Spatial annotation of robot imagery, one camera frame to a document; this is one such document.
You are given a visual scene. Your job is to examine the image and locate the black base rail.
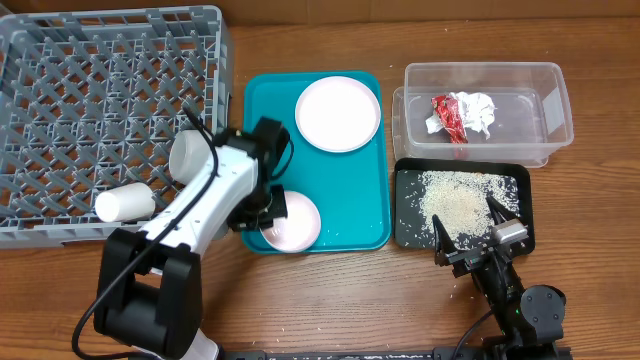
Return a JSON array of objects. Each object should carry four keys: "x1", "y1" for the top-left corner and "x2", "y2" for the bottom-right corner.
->
[{"x1": 219, "y1": 347, "x2": 573, "y2": 360}]

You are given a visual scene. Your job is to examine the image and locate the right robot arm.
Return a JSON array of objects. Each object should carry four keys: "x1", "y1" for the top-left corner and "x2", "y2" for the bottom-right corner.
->
[{"x1": 432, "y1": 196, "x2": 572, "y2": 360}]

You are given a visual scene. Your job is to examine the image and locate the grey-green bowl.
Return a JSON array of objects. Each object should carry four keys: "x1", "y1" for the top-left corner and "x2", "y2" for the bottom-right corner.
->
[{"x1": 169, "y1": 130, "x2": 212, "y2": 185}]

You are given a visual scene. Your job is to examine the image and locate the clear plastic bin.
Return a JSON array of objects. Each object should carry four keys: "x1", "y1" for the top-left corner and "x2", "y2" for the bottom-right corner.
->
[{"x1": 392, "y1": 62, "x2": 574, "y2": 168}]

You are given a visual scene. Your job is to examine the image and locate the rice pile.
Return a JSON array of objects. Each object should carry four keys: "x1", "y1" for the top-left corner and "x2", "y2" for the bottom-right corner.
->
[{"x1": 394, "y1": 170, "x2": 519, "y2": 250}]

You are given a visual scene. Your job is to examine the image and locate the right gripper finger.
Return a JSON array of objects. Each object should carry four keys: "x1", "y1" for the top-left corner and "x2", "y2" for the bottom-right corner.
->
[
  {"x1": 486, "y1": 196, "x2": 521, "y2": 228},
  {"x1": 432, "y1": 215, "x2": 461, "y2": 266}
]

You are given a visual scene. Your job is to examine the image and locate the teal serving tray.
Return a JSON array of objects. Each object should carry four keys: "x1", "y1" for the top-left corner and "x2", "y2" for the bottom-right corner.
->
[{"x1": 243, "y1": 71, "x2": 392, "y2": 253}]

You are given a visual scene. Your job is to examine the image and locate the large white plate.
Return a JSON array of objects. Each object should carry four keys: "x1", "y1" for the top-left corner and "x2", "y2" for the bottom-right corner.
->
[{"x1": 295, "y1": 76, "x2": 382, "y2": 153}]

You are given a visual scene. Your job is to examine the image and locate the white paper cup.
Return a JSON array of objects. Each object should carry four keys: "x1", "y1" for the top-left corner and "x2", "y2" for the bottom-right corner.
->
[{"x1": 94, "y1": 183, "x2": 155, "y2": 222}]

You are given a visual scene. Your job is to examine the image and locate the grey plastic dish rack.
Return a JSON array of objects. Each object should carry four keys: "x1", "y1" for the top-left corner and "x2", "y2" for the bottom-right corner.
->
[{"x1": 1, "y1": 5, "x2": 233, "y2": 249}]

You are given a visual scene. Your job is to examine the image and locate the black tray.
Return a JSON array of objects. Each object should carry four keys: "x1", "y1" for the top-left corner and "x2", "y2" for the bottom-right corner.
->
[{"x1": 394, "y1": 158, "x2": 535, "y2": 257}]

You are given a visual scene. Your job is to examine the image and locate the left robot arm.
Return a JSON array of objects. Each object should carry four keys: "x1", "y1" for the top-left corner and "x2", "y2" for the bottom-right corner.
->
[{"x1": 71, "y1": 118, "x2": 293, "y2": 359}]

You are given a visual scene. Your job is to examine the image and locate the white tissue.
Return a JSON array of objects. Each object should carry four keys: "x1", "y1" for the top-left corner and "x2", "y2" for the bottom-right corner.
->
[{"x1": 425, "y1": 92, "x2": 496, "y2": 140}]

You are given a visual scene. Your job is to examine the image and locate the red snack wrapper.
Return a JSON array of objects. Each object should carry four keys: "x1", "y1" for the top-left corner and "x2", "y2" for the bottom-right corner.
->
[{"x1": 431, "y1": 95, "x2": 468, "y2": 144}]

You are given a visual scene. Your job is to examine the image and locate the small pink plate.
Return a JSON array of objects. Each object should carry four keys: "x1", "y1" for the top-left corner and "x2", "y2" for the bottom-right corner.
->
[{"x1": 261, "y1": 191, "x2": 322, "y2": 253}]

